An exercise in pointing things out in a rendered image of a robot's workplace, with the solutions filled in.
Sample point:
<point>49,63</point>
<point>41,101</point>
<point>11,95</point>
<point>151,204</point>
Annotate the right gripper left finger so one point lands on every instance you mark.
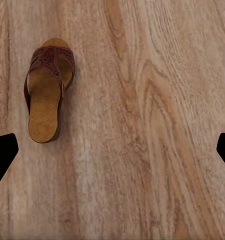
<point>8,150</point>

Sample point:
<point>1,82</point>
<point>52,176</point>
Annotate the sandal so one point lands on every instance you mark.
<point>51,74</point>

